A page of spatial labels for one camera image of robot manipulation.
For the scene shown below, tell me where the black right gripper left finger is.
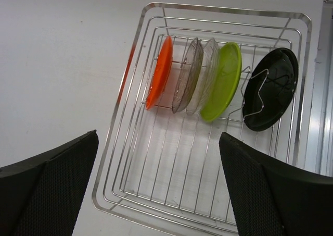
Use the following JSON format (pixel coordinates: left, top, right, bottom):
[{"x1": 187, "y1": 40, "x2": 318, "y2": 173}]
[{"x1": 1, "y1": 130, "x2": 99, "y2": 235}]

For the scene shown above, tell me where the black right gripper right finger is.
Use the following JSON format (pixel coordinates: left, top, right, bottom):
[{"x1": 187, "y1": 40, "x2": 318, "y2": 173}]
[{"x1": 219, "y1": 132, "x2": 332, "y2": 235}]

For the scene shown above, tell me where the black plastic plate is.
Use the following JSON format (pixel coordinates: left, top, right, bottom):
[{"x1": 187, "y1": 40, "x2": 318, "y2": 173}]
[{"x1": 242, "y1": 47, "x2": 299, "y2": 132}]

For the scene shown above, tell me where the lime green plastic plate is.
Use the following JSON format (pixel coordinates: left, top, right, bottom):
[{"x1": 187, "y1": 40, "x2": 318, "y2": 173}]
[{"x1": 200, "y1": 42, "x2": 242, "y2": 122}]

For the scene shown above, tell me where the smoky grey glass plate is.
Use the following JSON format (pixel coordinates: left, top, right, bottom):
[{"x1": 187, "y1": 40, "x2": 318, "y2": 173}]
[{"x1": 172, "y1": 38, "x2": 203, "y2": 114}]

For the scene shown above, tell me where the clear glass plate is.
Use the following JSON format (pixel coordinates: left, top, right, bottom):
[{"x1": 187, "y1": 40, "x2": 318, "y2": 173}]
[{"x1": 186, "y1": 38, "x2": 219, "y2": 115}]

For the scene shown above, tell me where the orange plastic plate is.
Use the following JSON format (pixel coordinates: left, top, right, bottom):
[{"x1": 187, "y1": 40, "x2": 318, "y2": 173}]
[{"x1": 146, "y1": 36, "x2": 173, "y2": 110}]

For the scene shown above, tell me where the aluminium frame rail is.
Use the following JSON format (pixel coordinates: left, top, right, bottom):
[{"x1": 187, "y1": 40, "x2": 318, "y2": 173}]
[{"x1": 305, "y1": 0, "x2": 332, "y2": 177}]

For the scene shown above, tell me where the metal wire dish rack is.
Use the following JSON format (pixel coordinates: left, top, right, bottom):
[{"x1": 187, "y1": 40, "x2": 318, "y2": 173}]
[{"x1": 92, "y1": 2, "x2": 313, "y2": 235}]

